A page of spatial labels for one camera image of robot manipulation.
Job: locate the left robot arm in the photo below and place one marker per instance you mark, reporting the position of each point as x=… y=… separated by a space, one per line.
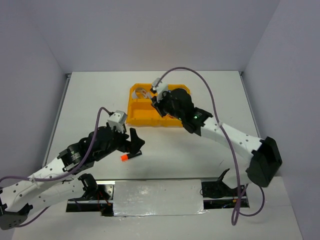
x=64 y=178

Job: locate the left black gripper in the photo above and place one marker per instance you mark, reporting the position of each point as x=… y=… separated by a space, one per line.
x=133 y=145

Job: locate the silver foil covered panel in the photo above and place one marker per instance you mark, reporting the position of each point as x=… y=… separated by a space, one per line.
x=157 y=198

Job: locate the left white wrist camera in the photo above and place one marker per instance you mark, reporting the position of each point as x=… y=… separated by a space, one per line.
x=117 y=121

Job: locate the orange cap black highlighter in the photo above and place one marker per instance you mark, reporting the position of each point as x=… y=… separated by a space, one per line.
x=129 y=156

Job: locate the yellow four-compartment organizer tray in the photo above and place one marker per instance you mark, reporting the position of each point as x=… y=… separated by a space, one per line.
x=140 y=112

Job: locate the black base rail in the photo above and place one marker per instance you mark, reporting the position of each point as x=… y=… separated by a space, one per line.
x=216 y=195

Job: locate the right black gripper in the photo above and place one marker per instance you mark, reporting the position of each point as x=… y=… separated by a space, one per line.
x=158 y=104

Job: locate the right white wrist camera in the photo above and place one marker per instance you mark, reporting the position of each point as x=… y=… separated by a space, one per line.
x=159 y=87

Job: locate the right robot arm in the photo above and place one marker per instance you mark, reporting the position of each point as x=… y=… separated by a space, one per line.
x=262 y=155

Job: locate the silver clear tape roll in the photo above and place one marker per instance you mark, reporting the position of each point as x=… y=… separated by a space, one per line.
x=140 y=93

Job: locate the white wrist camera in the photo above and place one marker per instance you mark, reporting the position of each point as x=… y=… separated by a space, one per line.
x=159 y=87
x=117 y=121

